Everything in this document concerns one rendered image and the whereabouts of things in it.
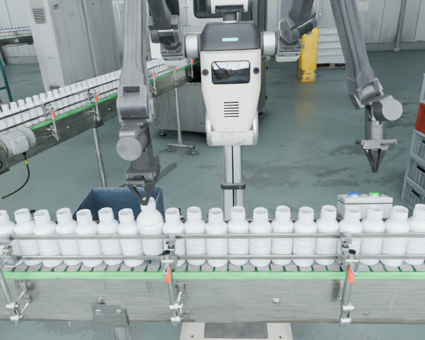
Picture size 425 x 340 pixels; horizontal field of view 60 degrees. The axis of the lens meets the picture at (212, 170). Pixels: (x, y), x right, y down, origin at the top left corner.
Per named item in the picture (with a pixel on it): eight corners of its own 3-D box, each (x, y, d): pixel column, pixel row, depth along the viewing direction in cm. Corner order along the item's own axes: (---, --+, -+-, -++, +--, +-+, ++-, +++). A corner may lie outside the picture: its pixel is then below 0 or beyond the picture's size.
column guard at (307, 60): (299, 81, 809) (301, 28, 764) (296, 78, 845) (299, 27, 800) (317, 81, 807) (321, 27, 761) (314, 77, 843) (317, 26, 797)
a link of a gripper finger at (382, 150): (388, 173, 108) (388, 141, 107) (363, 174, 109) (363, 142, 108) (378, 171, 115) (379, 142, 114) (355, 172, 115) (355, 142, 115)
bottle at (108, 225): (129, 254, 109) (120, 206, 102) (119, 268, 103) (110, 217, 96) (110, 252, 110) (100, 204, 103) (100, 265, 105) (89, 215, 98)
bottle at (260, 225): (270, 255, 106) (271, 205, 99) (270, 268, 100) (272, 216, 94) (249, 254, 106) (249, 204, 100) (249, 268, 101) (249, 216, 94)
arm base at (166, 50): (183, 56, 142) (183, 25, 143) (180, 46, 134) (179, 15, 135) (160, 57, 142) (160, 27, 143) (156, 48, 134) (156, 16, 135)
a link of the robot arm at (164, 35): (177, 26, 136) (162, 27, 136) (173, 12, 126) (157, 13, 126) (177, 50, 135) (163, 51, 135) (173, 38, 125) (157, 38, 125)
